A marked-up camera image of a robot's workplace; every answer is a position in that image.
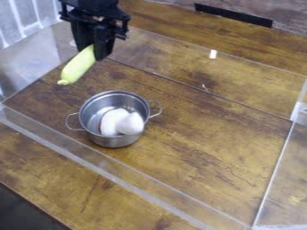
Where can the clear acrylic enclosure wall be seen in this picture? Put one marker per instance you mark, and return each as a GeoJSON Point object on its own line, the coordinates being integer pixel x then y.
{"type": "Point", "coordinates": [161, 194]}

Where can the white mushroom toy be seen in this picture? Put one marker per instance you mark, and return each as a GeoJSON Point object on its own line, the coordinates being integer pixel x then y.
{"type": "Point", "coordinates": [119, 122]}

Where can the green handled metal spoon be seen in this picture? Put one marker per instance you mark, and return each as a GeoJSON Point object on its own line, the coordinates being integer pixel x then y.
{"type": "Point", "coordinates": [77, 66]}

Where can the small steel pot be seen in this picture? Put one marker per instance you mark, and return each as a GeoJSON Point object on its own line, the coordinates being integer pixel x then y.
{"type": "Point", "coordinates": [107, 101]}

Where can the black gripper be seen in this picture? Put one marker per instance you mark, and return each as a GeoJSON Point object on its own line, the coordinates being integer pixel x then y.
{"type": "Point", "coordinates": [87, 14]}

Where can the black strip on wall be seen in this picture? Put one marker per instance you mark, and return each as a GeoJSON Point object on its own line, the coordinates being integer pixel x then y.
{"type": "Point", "coordinates": [243, 17]}

